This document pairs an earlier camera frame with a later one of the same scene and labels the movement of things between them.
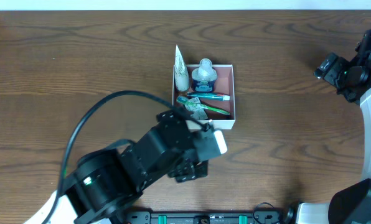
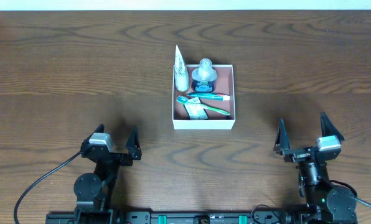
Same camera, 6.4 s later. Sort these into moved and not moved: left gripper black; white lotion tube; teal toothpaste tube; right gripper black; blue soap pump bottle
Moved: left gripper black; right gripper black
Not moved: teal toothpaste tube; white lotion tube; blue soap pump bottle
